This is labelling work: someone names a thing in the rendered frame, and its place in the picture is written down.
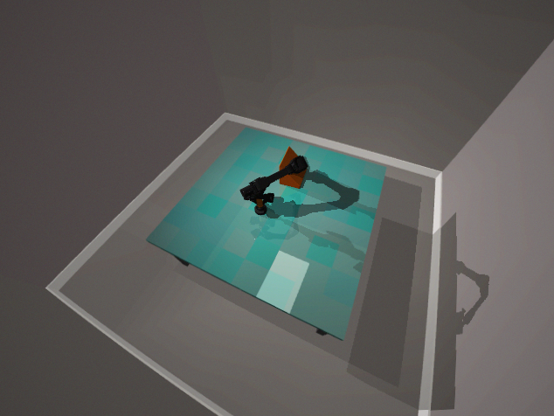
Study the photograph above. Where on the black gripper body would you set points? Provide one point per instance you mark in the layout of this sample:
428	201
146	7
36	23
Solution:
268	197

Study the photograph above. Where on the dark grey round pedestal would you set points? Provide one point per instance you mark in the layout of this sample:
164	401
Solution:
260	210

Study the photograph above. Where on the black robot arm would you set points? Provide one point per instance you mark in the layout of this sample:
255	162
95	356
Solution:
259	185

